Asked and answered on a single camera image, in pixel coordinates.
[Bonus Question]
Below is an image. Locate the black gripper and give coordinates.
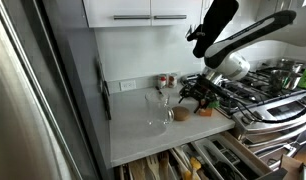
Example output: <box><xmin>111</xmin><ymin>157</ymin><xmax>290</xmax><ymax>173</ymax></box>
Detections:
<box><xmin>177</xmin><ymin>75</ymin><xmax>225</xmax><ymax>114</ymax></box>

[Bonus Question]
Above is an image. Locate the round cork lid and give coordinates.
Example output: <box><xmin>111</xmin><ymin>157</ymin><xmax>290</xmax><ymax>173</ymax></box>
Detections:
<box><xmin>171</xmin><ymin>105</ymin><xmax>191</xmax><ymax>122</ymax></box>

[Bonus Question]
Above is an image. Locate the yellow smiley face spatula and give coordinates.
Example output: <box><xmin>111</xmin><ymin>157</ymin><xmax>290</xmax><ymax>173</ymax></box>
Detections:
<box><xmin>190</xmin><ymin>156</ymin><xmax>203</xmax><ymax>180</ymax></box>

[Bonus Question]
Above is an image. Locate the wooden slotted spatula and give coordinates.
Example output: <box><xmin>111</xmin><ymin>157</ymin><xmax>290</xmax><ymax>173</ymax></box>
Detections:
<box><xmin>146</xmin><ymin>154</ymin><xmax>161</xmax><ymax>180</ymax></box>

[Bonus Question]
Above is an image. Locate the wooden kitchen drawer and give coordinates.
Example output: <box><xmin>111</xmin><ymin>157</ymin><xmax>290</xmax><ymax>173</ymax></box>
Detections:
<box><xmin>113</xmin><ymin>130</ymin><xmax>289</xmax><ymax>180</ymax></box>

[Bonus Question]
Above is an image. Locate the orange cardboard box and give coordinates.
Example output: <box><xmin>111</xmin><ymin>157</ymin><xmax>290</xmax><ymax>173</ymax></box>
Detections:
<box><xmin>197</xmin><ymin>105</ymin><xmax>214</xmax><ymax>118</ymax></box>

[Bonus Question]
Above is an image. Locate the green packet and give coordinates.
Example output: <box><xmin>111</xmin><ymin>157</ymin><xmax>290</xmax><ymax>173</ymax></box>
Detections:
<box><xmin>207</xmin><ymin>99</ymin><xmax>221</xmax><ymax>109</ymax></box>

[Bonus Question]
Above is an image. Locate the white label tomato can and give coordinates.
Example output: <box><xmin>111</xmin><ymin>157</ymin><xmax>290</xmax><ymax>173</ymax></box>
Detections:
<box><xmin>167</xmin><ymin>73</ymin><xmax>178</xmax><ymax>89</ymax></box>

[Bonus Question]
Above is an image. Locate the thin black utensil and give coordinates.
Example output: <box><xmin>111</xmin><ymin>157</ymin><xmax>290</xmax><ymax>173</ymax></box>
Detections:
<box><xmin>155</xmin><ymin>85</ymin><xmax>165</xmax><ymax>98</ymax></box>

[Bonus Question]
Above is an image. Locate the red label tin can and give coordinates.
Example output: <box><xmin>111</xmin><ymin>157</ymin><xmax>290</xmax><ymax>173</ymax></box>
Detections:
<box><xmin>158</xmin><ymin>74</ymin><xmax>168</xmax><ymax>89</ymax></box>

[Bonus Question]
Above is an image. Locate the white cutlery tray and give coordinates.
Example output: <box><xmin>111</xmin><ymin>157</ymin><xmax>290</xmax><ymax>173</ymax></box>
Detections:
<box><xmin>190</xmin><ymin>134</ymin><xmax>261</xmax><ymax>180</ymax></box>

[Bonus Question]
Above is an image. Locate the gas stove top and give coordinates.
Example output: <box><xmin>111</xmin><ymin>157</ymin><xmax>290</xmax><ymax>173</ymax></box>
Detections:
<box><xmin>182</xmin><ymin>66</ymin><xmax>306</xmax><ymax>108</ymax></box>

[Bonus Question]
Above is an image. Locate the wooden spoon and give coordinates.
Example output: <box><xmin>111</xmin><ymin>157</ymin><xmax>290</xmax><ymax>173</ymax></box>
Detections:
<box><xmin>157</xmin><ymin>151</ymin><xmax>171</xmax><ymax>180</ymax></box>

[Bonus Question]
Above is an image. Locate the large white digital timer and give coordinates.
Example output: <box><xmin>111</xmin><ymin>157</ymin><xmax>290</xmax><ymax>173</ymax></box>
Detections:
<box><xmin>222</xmin><ymin>149</ymin><xmax>240</xmax><ymax>165</ymax></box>

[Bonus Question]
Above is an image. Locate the slim kitchen knife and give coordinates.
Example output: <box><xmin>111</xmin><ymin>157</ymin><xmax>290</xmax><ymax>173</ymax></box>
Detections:
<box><xmin>101</xmin><ymin>83</ymin><xmax>113</xmax><ymax>122</ymax></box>

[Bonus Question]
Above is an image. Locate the tall steel pot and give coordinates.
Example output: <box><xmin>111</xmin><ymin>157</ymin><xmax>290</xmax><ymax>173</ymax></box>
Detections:
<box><xmin>268</xmin><ymin>68</ymin><xmax>302</xmax><ymax>95</ymax></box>

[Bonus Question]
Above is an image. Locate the stainless steel gas range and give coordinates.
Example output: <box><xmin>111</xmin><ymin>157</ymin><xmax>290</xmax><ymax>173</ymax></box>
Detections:
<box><xmin>180</xmin><ymin>58</ymin><xmax>306</xmax><ymax>158</ymax></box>

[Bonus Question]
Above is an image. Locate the white upper cabinet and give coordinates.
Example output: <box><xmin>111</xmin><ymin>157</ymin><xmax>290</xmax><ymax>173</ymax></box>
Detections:
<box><xmin>82</xmin><ymin>0</ymin><xmax>205</xmax><ymax>29</ymax></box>

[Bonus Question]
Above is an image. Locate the grey refrigerator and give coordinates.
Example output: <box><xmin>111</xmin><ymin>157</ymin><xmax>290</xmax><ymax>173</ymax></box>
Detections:
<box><xmin>0</xmin><ymin>0</ymin><xmax>111</xmax><ymax>180</ymax></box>

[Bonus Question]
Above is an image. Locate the white wall outlet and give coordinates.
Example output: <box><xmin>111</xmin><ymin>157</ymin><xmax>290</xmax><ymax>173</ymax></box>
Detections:
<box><xmin>119</xmin><ymin>79</ymin><xmax>137</xmax><ymax>92</ymax></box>

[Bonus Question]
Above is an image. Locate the black spiral wrapped cable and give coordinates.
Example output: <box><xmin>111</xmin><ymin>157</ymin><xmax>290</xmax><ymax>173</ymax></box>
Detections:
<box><xmin>222</xmin><ymin>88</ymin><xmax>306</xmax><ymax>125</ymax></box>

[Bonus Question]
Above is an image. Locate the steel cabinet handle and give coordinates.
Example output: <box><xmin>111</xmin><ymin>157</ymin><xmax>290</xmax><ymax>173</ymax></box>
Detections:
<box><xmin>153</xmin><ymin>14</ymin><xmax>188</xmax><ymax>20</ymax></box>
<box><xmin>112</xmin><ymin>14</ymin><xmax>152</xmax><ymax>21</ymax></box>

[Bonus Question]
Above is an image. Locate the oven door handle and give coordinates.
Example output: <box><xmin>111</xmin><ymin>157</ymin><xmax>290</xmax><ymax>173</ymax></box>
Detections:
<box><xmin>242</xmin><ymin>123</ymin><xmax>306</xmax><ymax>149</ymax></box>

